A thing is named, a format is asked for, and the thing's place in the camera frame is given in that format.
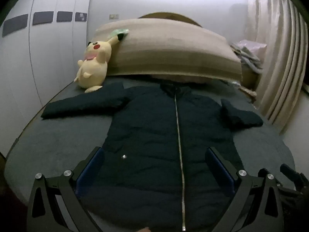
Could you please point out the round wooden headboard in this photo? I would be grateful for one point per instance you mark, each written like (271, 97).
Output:
(178, 17)

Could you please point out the beige curtain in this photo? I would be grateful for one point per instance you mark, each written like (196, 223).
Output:
(277, 53)

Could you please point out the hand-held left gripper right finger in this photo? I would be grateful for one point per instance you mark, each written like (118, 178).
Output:
(221, 171)

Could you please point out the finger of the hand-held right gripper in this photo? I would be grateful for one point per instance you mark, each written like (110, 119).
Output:
(288, 170)

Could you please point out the white wardrobe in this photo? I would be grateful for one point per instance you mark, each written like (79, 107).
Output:
(48, 65)

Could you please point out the green soft item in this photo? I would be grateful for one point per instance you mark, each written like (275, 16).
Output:
(119, 32)

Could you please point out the beige padded headboard cushion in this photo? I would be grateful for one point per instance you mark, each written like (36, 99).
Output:
(169, 50)

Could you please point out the yellow plush toy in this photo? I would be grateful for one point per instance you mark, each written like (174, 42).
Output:
(93, 64)

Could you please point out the wall socket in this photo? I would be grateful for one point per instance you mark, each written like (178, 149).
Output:
(114, 16)

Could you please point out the brown bedside cabinet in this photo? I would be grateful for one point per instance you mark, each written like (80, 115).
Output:
(249, 77)

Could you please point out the grey folded cloth pile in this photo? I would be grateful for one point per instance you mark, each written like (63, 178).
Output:
(249, 59)

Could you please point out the pink plastic bag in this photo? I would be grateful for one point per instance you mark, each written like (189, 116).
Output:
(253, 46)

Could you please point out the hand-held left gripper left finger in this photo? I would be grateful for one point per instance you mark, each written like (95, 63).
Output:
(90, 171)

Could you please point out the bed with grey sheet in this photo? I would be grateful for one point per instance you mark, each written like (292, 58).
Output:
(58, 145)

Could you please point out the dark puffer jacket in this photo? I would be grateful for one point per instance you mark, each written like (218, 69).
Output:
(149, 130)

